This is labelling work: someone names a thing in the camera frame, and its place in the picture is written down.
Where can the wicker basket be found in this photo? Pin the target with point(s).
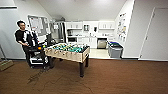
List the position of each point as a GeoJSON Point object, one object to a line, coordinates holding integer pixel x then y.
{"type": "Point", "coordinates": [6, 65]}

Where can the black microwave oven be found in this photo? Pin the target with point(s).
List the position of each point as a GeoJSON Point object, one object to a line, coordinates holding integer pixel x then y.
{"type": "Point", "coordinates": [72, 39]}

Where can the black wheeled cart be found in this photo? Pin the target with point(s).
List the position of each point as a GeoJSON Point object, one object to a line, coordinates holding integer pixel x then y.
{"type": "Point", "coordinates": [38, 60]}

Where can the large printed wall poster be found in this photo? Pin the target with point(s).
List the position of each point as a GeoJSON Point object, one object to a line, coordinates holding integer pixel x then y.
{"type": "Point", "coordinates": [121, 26]}

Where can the wall bulletin board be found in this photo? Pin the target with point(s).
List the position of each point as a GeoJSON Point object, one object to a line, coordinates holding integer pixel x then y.
{"type": "Point", "coordinates": [36, 25]}

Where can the foosball table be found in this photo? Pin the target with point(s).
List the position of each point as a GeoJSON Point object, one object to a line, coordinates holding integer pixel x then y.
{"type": "Point", "coordinates": [66, 53]}

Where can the white double door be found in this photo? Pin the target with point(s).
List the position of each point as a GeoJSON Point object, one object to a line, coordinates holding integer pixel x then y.
{"type": "Point", "coordinates": [155, 33]}

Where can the small orange ball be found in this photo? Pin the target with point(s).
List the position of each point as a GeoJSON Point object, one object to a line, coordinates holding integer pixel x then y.
{"type": "Point", "coordinates": [40, 48]}

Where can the white base cabinet door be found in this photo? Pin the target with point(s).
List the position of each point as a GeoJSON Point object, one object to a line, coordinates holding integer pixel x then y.
{"type": "Point", "coordinates": [93, 42]}
{"type": "Point", "coordinates": [85, 42]}

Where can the white wall cabinet door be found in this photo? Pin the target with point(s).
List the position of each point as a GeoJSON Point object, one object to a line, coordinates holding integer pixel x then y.
{"type": "Point", "coordinates": [101, 25]}
{"type": "Point", "coordinates": [106, 25]}
{"type": "Point", "coordinates": [112, 25]}
{"type": "Point", "coordinates": [78, 25]}
{"type": "Point", "coordinates": [70, 25]}

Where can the person in black shirt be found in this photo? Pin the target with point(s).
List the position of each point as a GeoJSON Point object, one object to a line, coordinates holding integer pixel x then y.
{"type": "Point", "coordinates": [23, 36]}

